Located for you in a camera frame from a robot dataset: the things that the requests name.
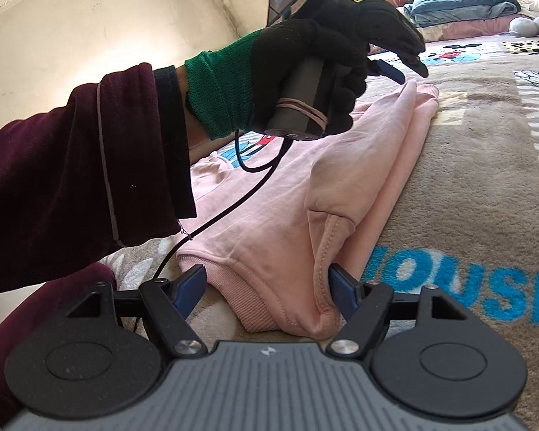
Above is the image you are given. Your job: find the pink sweatshirt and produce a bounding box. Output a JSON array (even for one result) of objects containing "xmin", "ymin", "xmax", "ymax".
[{"xmin": 177, "ymin": 81, "xmax": 439, "ymax": 339}]

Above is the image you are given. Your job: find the left forearm maroon sleeve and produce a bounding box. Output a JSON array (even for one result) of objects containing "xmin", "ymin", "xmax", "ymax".
[{"xmin": 0, "ymin": 63, "xmax": 197, "ymax": 293}]

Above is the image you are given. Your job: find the left gloved hand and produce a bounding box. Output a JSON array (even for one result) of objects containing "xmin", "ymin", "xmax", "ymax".
[{"xmin": 185, "ymin": 0, "xmax": 427, "ymax": 139}]

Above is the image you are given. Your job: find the blue folded quilt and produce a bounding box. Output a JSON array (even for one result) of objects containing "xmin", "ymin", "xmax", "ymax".
[{"xmin": 403, "ymin": 0, "xmax": 521, "ymax": 27}]

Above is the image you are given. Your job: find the purple floral quilt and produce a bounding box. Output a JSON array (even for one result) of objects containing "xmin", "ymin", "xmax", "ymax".
[{"xmin": 418, "ymin": 15, "xmax": 520, "ymax": 42}]

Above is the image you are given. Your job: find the grey plush toy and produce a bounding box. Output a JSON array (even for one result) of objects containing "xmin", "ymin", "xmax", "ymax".
[{"xmin": 509, "ymin": 17, "xmax": 539, "ymax": 37}]

